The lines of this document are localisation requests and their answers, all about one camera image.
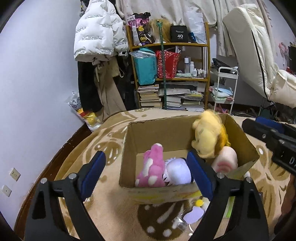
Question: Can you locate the white fluffy penguin plush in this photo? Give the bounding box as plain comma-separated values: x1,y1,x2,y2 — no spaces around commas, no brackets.
194,196,210,211

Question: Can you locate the purple item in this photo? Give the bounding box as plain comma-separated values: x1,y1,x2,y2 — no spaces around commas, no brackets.
172,206,205,231

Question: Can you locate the pink swirl roll plush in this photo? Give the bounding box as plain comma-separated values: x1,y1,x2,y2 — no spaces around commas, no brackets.
211,146,238,173

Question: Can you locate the yellow plush dog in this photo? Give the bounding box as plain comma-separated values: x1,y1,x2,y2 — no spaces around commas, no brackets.
191,110,231,159

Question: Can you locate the purple white-haired doll plush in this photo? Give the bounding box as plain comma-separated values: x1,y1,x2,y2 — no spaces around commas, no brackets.
163,158,193,186

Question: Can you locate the pink plush bear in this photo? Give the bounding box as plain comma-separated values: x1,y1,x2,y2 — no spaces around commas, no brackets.
135,143,166,188

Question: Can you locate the white rolling cart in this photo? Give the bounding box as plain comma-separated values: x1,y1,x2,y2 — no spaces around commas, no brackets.
209,65,239,114

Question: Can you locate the cardboard box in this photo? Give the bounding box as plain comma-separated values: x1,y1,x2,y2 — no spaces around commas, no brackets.
119,114,259,204

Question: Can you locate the cream folded mattress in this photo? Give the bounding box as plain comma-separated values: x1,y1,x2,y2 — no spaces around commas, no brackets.
223,4,295,108

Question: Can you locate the plastic bag with toys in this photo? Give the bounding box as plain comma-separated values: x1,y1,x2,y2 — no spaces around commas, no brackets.
66,91,101,132

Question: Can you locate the wooden bookshelf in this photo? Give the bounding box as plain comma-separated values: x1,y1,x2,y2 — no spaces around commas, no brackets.
125,22,211,113

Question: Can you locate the red gift bag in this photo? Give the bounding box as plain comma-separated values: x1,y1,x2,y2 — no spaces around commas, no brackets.
156,50,181,79

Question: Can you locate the stack of books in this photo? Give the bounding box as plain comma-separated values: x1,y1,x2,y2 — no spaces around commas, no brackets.
137,84,163,108

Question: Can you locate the black coat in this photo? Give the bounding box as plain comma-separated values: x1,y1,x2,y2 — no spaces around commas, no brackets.
77,61,103,113

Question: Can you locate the floral curtain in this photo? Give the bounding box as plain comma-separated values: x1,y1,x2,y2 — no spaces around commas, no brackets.
115,0,273,57

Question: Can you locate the black box marked 40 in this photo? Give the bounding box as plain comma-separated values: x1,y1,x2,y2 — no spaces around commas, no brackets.
170,25,189,43

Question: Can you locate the teal bag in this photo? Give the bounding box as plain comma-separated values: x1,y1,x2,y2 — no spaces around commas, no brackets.
130,48,157,85

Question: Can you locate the green pole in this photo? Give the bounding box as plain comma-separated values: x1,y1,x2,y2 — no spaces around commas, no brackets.
157,21,167,109

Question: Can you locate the beige trench coat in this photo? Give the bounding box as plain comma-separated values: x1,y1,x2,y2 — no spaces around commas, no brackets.
95,57,126,123

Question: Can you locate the white puffer jacket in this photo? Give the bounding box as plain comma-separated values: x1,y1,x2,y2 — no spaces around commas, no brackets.
74,1,128,65

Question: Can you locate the lower wall socket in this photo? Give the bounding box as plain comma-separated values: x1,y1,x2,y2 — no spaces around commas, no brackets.
1,185,12,197

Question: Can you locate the wall socket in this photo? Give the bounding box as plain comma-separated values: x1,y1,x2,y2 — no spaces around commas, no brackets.
10,168,21,181
1,185,12,197

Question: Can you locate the upper wall socket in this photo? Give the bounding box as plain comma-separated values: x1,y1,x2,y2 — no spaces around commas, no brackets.
10,168,21,181

